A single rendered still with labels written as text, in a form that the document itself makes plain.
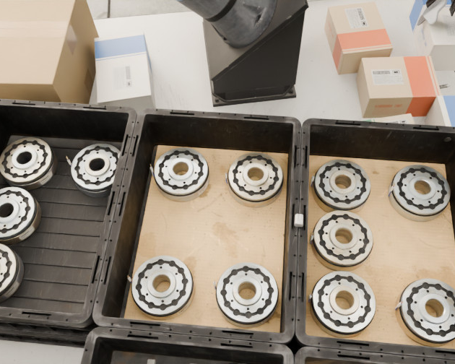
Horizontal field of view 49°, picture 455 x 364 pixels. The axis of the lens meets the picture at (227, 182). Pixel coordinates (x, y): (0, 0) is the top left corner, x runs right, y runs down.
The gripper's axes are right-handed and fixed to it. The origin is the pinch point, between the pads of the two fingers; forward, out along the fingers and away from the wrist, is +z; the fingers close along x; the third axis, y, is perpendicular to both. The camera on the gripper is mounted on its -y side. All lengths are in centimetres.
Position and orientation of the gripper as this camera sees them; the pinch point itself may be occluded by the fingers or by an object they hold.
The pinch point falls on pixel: (446, 22)
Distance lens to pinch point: 140.0
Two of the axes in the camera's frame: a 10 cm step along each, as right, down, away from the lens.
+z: 0.3, 4.9, 8.7
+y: -0.1, 8.7, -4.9
